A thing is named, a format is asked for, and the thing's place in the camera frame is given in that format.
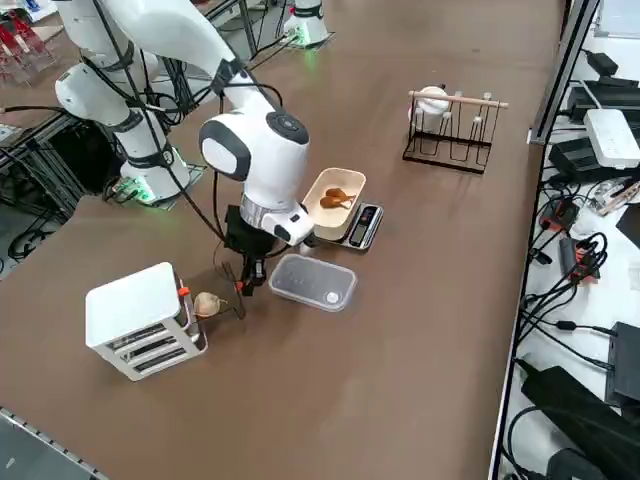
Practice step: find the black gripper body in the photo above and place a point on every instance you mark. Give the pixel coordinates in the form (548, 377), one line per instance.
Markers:
(245, 240)

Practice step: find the beige garlic bulb toy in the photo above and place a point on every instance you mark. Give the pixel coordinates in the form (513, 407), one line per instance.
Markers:
(207, 303)

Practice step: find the brown chicken drumstick toy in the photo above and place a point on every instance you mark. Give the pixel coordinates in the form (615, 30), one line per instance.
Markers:
(334, 199)

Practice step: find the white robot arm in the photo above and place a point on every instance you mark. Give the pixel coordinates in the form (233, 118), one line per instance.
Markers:
(165, 30)
(310, 20)

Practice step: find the white three-layer storage box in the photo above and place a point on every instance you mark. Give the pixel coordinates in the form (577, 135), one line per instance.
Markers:
(132, 297)

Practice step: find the black digital kitchen scale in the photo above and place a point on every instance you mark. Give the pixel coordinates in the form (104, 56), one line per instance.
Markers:
(365, 220)

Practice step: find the black box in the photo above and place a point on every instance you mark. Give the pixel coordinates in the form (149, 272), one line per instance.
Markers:
(625, 365)

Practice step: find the clear plastic container lid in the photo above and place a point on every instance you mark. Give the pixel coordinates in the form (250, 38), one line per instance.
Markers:
(312, 280)

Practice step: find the cream plastic weighing tray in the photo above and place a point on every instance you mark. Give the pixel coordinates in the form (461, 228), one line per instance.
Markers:
(332, 222)

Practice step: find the white smiley mug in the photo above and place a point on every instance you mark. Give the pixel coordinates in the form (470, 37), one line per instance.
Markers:
(432, 102)

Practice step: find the clear acrylic shelf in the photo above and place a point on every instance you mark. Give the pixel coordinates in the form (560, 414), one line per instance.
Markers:
(25, 55)

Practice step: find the red and black plug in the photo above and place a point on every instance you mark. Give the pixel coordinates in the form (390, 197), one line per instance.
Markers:
(560, 215)

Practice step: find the grey hub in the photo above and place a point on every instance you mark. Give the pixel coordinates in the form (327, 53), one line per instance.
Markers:
(567, 255)

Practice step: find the black power adapter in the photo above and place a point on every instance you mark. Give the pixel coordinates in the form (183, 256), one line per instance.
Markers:
(575, 155)

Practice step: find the flat black device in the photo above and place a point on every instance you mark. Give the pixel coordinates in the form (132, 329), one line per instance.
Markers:
(600, 100)

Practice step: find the small black adapter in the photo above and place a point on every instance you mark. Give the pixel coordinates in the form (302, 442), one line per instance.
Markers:
(602, 62)

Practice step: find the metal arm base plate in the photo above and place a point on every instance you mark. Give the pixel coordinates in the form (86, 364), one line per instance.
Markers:
(196, 171)

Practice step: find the aluminium table rail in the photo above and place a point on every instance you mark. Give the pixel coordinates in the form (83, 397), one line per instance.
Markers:
(30, 435)

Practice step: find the aluminium camera post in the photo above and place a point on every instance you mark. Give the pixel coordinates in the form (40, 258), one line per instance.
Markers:
(561, 75)

